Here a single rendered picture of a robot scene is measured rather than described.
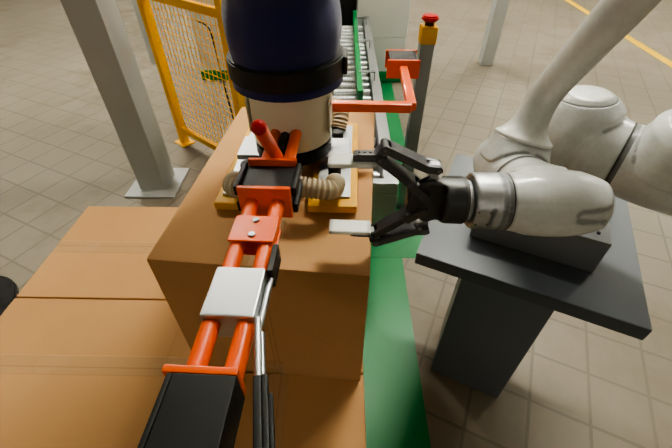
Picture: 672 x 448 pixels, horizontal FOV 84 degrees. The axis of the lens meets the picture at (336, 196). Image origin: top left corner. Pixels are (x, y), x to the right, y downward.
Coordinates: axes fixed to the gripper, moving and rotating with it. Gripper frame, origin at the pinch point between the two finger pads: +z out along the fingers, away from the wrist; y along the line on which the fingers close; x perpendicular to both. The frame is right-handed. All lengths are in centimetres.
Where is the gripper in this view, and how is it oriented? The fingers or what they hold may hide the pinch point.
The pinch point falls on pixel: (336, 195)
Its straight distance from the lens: 59.4
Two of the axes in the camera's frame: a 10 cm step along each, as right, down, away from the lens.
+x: 0.5, -6.4, 7.7
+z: -10.0, -0.3, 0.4
